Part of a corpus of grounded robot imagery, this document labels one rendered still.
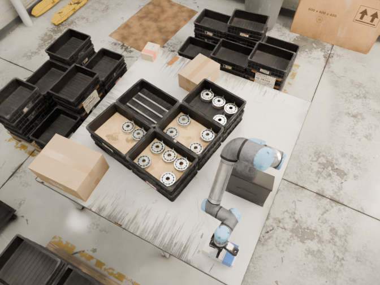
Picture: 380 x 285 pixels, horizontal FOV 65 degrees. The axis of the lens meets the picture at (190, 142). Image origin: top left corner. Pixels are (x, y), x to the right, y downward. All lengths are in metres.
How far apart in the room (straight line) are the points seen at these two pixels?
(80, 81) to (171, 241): 1.88
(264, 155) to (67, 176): 1.29
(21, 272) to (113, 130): 1.15
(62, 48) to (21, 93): 0.67
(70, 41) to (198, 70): 1.66
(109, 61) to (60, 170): 1.66
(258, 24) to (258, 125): 1.55
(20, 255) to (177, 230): 1.14
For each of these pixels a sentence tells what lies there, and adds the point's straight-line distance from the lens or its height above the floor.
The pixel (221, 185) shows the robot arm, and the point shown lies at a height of 1.21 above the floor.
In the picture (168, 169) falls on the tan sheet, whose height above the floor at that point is 0.83.
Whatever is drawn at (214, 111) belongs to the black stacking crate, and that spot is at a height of 0.83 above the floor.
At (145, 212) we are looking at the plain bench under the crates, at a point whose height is 0.70.
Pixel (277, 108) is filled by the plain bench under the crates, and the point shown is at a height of 0.70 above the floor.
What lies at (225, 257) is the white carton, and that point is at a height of 0.81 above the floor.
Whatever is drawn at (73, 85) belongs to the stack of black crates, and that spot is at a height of 0.49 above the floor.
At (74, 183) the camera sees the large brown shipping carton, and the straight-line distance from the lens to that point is 2.07.
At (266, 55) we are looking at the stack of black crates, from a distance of 3.30.
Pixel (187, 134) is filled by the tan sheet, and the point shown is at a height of 0.83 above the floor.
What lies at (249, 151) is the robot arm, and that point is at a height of 1.42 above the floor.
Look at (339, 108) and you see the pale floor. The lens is 3.74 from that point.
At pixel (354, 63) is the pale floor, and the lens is 4.32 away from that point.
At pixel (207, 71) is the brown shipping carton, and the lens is 2.54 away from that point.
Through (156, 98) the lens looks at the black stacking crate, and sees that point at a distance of 2.41.
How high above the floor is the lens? 2.66
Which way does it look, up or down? 59 degrees down
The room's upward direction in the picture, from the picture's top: 2 degrees counter-clockwise
